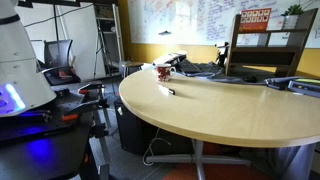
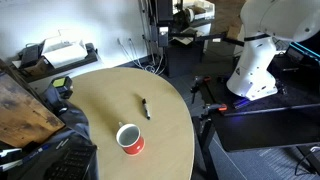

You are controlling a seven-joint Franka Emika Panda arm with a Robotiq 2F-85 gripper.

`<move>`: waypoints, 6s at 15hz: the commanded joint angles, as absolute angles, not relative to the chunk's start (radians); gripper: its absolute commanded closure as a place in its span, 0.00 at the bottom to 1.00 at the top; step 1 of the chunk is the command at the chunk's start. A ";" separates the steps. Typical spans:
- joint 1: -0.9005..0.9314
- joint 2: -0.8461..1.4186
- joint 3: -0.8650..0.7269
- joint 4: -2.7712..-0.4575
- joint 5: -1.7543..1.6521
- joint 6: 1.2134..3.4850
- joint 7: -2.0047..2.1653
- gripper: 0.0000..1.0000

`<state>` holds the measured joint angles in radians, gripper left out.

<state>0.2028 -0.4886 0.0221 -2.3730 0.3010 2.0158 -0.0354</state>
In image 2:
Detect dark wooden shelf unit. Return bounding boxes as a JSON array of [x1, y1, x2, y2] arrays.
[[0, 59, 66, 150]]

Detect cluttered storage boxes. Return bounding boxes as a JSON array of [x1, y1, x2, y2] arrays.
[[172, 0, 216, 22]]

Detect black computer keyboard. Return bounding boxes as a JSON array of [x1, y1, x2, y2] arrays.
[[44, 139, 98, 180]]

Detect orange handled black clamp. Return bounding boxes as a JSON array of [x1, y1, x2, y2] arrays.
[[190, 75, 213, 105], [199, 102, 229, 118]]

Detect red enamel mug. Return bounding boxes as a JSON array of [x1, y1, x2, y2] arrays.
[[115, 121, 146, 157]]

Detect white printer with papers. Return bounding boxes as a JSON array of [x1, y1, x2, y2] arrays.
[[41, 30, 90, 70]]

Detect black computer tower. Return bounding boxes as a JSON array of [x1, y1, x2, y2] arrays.
[[166, 41, 205, 79]]

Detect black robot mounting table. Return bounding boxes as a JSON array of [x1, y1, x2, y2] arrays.
[[197, 53, 320, 180]]

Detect white wall cables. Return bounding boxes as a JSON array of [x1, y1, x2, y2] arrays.
[[116, 37, 166, 76]]

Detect blue lit control box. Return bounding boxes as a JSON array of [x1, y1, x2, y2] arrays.
[[285, 41, 320, 67]]

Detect black marker pen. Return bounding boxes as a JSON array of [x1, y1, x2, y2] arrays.
[[141, 98, 152, 121]]

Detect dark grey cloth bag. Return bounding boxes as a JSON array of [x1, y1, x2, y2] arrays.
[[40, 85, 100, 180]]

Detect black cable on floor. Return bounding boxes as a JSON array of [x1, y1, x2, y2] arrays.
[[294, 144, 320, 177]]

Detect black device with green screen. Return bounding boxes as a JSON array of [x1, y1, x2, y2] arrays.
[[50, 75, 74, 100]]

